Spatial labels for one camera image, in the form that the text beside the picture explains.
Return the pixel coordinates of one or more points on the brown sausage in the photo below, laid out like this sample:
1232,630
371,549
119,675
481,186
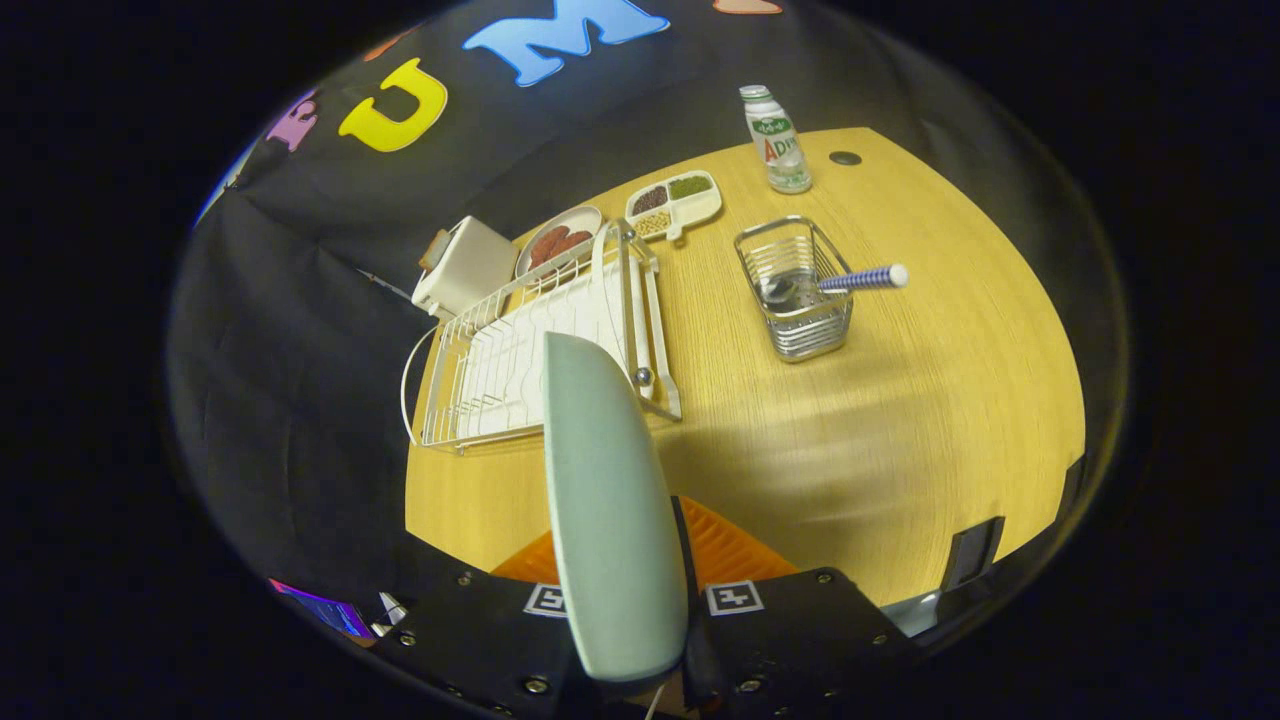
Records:
545,245
572,243

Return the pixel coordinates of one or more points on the black backdrop cloth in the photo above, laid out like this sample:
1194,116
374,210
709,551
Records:
300,350

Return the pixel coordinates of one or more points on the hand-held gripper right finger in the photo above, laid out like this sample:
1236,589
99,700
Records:
800,640

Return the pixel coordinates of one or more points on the dark rectangular object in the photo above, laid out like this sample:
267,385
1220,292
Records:
972,555

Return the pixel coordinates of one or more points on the round dish with sausages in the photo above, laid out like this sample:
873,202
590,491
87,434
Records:
590,220

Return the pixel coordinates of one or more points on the white drink bottle green label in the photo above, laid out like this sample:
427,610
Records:
780,150

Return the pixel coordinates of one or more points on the toast slice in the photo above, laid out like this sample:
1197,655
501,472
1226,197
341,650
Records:
436,250

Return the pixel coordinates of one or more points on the white toaster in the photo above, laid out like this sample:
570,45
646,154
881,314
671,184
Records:
470,265

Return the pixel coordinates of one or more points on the white divided tray with beans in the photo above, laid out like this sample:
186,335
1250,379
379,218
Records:
700,208

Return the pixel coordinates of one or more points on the pale green plate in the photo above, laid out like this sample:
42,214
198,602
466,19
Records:
610,500

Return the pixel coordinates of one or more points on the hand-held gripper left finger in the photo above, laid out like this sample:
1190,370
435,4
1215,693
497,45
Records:
480,640

